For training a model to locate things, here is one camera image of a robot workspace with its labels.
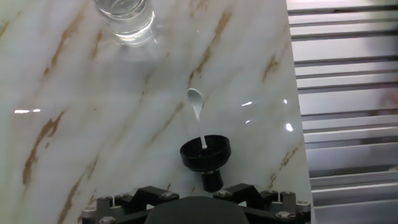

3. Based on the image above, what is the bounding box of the clear glass jar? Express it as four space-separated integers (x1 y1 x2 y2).
93 0 156 47

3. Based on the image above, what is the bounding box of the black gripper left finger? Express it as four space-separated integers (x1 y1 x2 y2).
81 185 180 224

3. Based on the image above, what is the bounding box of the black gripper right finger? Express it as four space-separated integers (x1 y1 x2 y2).
213 183 312 224

